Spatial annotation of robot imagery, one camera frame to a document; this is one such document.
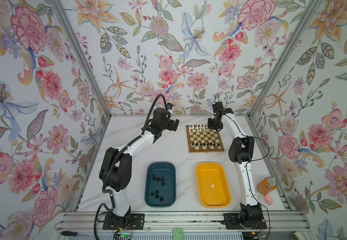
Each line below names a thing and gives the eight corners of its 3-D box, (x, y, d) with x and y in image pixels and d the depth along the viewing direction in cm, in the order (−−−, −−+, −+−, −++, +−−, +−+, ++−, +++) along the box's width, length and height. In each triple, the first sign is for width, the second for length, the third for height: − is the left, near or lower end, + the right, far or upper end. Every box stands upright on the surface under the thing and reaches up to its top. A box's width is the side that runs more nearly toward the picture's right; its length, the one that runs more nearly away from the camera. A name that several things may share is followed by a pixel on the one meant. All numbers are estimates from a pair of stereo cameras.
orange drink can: (257, 194, 85) (267, 186, 76) (255, 184, 89) (265, 175, 80) (267, 196, 85) (279, 188, 75) (265, 186, 88) (276, 177, 79)
